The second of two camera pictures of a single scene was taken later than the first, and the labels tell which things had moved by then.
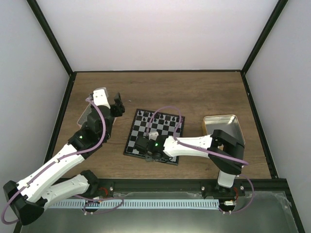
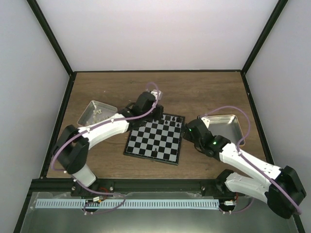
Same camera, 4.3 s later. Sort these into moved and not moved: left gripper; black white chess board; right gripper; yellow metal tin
Moved: right gripper; left gripper
Not moved: yellow metal tin; black white chess board
